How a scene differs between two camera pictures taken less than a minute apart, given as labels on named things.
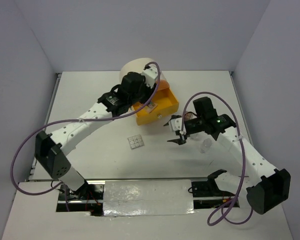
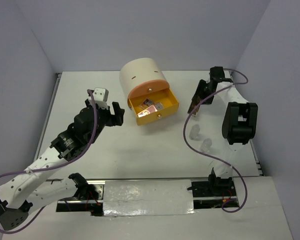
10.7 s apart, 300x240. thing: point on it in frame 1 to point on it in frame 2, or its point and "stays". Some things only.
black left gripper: x=149 y=90 to x=117 y=119
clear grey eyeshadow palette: x=135 y=142 to x=159 y=106
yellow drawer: x=167 y=104 stays
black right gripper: x=179 y=141 to x=199 y=92
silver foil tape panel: x=150 y=197 stays
